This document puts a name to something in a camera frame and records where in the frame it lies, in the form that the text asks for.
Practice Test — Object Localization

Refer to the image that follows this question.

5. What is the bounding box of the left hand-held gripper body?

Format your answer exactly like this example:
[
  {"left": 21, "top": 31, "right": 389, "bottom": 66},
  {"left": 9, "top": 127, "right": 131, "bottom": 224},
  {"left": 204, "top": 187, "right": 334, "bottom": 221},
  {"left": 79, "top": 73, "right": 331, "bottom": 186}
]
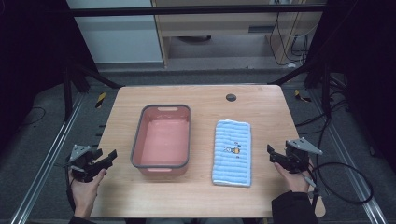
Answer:
[{"left": 65, "top": 144, "right": 104, "bottom": 184}]

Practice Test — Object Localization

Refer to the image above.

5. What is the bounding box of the blue striped towel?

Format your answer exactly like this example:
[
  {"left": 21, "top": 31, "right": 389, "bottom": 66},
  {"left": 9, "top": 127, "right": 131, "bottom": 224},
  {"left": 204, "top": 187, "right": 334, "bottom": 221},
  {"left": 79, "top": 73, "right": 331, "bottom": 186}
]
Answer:
[{"left": 211, "top": 119, "right": 253, "bottom": 189}]

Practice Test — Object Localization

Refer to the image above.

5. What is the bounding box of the bundle of black desk cables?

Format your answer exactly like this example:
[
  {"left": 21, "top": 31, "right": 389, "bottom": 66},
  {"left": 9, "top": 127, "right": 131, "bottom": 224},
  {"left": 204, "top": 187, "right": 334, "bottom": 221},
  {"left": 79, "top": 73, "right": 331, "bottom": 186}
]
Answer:
[{"left": 268, "top": 11, "right": 325, "bottom": 67}]

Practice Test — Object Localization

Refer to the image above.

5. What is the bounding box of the white cabinet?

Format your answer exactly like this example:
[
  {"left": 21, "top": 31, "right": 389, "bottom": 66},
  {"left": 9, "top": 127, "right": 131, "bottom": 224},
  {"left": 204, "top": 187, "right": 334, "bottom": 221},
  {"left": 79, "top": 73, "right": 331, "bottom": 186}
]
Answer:
[{"left": 65, "top": 0, "right": 164, "bottom": 65}]

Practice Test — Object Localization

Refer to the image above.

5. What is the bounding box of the black and yellow tape strip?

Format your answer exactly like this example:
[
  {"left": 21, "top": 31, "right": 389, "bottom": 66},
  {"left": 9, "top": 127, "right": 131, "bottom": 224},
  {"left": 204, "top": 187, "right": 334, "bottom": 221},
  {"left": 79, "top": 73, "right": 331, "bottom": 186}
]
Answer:
[
  {"left": 94, "top": 91, "right": 107, "bottom": 109},
  {"left": 293, "top": 89, "right": 312, "bottom": 104}
]

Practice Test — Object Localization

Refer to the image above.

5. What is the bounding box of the black stand leg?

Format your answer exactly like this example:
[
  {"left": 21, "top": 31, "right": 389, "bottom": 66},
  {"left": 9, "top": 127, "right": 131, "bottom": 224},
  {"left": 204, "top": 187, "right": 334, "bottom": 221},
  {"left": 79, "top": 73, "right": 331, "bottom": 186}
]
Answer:
[
  {"left": 267, "top": 59, "right": 332, "bottom": 119},
  {"left": 63, "top": 60, "right": 124, "bottom": 122}
]

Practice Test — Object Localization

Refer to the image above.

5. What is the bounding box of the aluminium floor rail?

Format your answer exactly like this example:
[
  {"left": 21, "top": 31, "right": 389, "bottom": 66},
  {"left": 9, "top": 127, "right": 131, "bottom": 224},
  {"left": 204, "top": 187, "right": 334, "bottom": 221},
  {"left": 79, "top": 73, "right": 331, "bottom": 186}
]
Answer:
[
  {"left": 8, "top": 92, "right": 86, "bottom": 224},
  {"left": 306, "top": 88, "right": 389, "bottom": 224}
]

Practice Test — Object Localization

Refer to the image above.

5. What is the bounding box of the light wooden desk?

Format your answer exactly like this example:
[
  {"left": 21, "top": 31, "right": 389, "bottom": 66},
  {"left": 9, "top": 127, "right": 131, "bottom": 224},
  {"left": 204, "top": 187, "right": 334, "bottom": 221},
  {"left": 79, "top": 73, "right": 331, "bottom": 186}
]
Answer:
[{"left": 150, "top": 0, "right": 328, "bottom": 69}]

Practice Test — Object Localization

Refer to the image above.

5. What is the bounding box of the person's right hand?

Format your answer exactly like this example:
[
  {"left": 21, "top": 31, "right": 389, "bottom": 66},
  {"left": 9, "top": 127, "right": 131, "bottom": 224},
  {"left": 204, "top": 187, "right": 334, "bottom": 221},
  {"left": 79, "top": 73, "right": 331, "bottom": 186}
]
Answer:
[{"left": 273, "top": 159, "right": 315, "bottom": 194}]

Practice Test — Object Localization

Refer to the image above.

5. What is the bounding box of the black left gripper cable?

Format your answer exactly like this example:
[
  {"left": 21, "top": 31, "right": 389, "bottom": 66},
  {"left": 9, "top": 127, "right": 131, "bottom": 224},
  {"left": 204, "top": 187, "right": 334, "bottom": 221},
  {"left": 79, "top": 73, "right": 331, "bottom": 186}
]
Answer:
[{"left": 64, "top": 166, "right": 77, "bottom": 213}]

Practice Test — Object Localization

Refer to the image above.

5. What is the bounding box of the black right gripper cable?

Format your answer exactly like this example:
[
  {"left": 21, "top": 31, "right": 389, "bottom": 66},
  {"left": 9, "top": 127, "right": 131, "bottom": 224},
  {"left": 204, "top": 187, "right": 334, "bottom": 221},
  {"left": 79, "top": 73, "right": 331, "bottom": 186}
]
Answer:
[{"left": 300, "top": 161, "right": 375, "bottom": 224}]

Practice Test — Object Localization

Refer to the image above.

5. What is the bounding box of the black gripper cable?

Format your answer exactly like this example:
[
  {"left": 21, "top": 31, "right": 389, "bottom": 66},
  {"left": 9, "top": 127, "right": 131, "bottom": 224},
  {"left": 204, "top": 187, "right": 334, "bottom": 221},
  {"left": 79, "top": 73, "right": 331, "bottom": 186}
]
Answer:
[
  {"left": 64, "top": 166, "right": 77, "bottom": 213},
  {"left": 300, "top": 161, "right": 375, "bottom": 224}
]

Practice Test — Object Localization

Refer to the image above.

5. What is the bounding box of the black horizontal frame bar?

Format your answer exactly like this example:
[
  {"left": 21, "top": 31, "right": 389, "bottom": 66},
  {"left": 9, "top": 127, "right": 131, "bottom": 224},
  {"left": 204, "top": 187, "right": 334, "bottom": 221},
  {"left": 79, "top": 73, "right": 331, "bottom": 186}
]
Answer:
[{"left": 68, "top": 4, "right": 326, "bottom": 18}]

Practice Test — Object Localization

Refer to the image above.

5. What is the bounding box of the pink basin with grey rim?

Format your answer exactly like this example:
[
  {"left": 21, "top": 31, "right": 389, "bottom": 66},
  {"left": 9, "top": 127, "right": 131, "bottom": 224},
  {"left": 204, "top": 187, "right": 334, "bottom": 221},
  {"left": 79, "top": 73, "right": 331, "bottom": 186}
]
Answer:
[{"left": 130, "top": 104, "right": 191, "bottom": 177}]

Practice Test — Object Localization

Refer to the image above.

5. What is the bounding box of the person's left hand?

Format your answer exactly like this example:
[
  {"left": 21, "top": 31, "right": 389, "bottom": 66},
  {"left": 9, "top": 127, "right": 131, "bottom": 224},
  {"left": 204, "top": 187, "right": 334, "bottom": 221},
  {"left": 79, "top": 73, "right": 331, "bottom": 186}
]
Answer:
[{"left": 68, "top": 167, "right": 107, "bottom": 219}]

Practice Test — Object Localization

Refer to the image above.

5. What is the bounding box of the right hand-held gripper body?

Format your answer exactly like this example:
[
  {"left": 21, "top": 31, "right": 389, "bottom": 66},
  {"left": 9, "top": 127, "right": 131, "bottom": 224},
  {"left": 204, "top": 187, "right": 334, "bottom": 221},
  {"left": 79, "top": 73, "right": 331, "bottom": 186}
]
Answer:
[{"left": 284, "top": 137, "right": 324, "bottom": 175}]

